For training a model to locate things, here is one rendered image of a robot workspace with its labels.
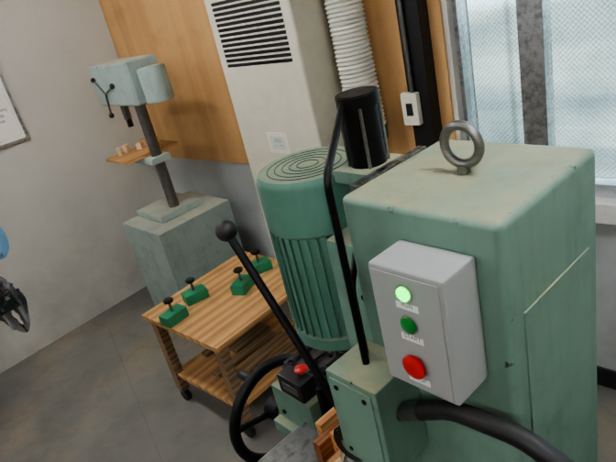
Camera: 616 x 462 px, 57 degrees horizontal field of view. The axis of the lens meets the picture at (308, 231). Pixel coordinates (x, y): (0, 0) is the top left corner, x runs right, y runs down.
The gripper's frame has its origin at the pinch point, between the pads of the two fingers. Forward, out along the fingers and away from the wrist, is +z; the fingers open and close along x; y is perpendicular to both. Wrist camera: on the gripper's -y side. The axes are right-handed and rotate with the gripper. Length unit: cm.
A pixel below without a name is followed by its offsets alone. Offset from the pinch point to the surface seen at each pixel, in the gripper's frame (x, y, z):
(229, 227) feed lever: 44, 83, -30
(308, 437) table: 42, 74, 25
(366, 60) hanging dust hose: 151, -28, -15
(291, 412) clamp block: 43, 65, 24
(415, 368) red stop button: 47, 121, -20
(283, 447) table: 37, 72, 24
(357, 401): 42, 111, -12
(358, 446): 41, 109, -3
